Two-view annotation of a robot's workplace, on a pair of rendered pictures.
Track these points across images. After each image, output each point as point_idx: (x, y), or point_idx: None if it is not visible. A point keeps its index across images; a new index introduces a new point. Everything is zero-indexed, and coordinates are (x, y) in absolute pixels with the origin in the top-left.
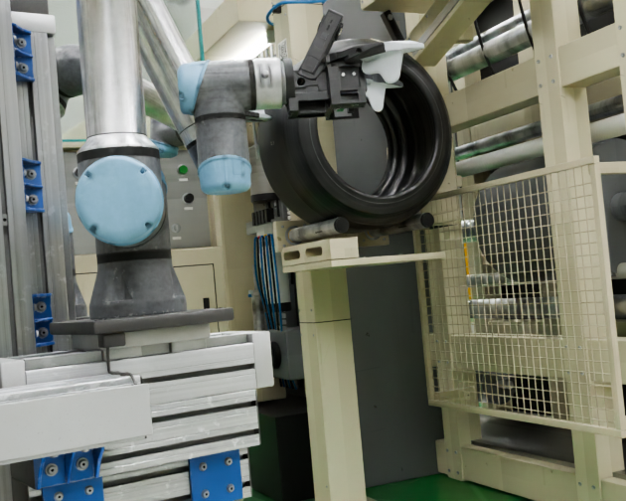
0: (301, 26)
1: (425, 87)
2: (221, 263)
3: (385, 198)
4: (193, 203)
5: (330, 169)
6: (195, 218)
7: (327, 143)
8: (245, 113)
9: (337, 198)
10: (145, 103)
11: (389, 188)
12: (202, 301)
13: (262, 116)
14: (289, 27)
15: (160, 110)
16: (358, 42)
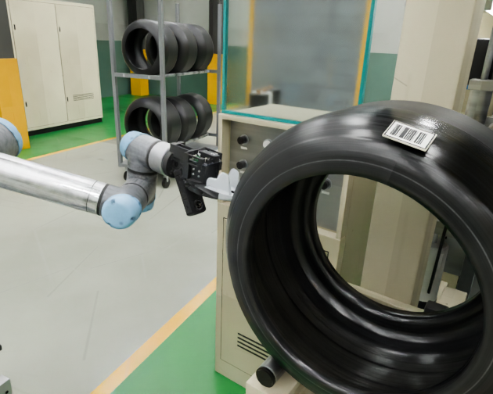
0: (424, 25)
1: (481, 259)
2: (336, 254)
3: (329, 388)
4: (330, 189)
5: (255, 312)
6: (329, 202)
7: (416, 209)
8: (197, 192)
9: (264, 346)
10: (20, 193)
11: (465, 320)
12: None
13: (224, 198)
14: (402, 27)
15: (42, 198)
16: (355, 127)
